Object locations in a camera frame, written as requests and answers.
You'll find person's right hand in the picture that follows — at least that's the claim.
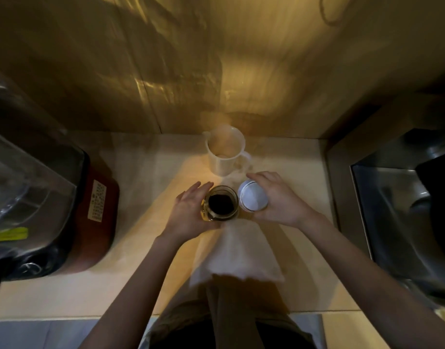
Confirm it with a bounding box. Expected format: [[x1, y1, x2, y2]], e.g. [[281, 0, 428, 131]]
[[246, 171, 320, 230]]

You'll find person's left hand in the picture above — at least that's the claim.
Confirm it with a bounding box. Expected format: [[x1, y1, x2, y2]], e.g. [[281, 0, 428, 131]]
[[160, 181, 223, 245]]

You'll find white jar lid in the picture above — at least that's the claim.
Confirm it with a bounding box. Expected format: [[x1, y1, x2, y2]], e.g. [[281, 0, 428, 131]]
[[237, 179, 269, 212]]

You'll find glass jar with dark contents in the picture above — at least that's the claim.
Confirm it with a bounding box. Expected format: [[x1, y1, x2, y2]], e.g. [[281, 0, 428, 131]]
[[200, 185, 240, 222]]

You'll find person's right forearm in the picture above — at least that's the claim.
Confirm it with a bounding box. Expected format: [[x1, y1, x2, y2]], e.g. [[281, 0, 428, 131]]
[[302, 213, 445, 349]]

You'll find person's left forearm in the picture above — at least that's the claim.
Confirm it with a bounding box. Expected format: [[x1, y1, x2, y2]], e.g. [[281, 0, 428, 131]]
[[78, 232, 195, 349]]

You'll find white cloth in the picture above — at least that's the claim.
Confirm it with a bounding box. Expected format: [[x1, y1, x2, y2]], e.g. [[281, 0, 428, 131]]
[[188, 217, 285, 288]]

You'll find translucent plastic measuring jug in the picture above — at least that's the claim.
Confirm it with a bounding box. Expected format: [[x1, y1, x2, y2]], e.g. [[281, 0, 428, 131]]
[[202, 124, 253, 178]]

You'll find person's olive clothing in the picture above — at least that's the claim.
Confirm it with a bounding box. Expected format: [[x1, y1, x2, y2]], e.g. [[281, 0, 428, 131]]
[[144, 274, 318, 349]]

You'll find red blender base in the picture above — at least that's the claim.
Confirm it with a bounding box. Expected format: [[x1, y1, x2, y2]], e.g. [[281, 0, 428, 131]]
[[0, 149, 121, 303]]

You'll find steel sink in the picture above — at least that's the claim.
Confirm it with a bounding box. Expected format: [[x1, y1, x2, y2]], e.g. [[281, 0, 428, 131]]
[[325, 94, 445, 318]]

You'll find black pan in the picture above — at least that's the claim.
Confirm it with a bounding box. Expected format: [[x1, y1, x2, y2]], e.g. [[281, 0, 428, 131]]
[[414, 152, 445, 275]]

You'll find clear blender jug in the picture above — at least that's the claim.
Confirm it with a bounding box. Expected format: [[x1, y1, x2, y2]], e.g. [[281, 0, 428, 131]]
[[0, 71, 87, 251]]

